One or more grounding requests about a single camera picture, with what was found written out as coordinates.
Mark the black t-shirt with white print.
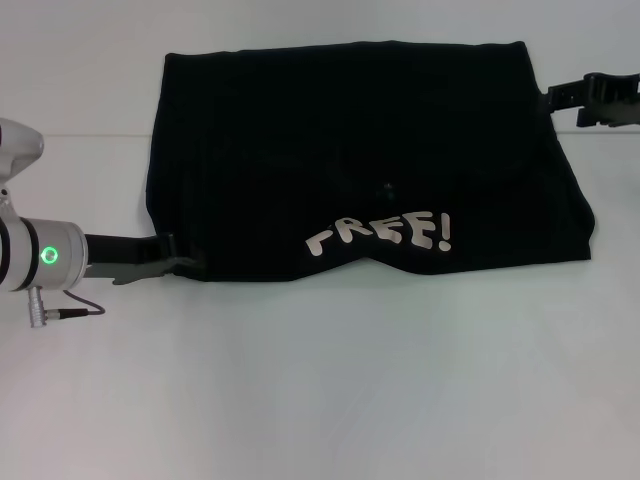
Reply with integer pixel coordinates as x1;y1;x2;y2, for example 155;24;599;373
144;40;598;283

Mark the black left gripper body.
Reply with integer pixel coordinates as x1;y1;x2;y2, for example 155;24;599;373
83;234;152;266

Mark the black cable with metal plug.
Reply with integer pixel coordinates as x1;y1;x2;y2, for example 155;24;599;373
27;286;107;330

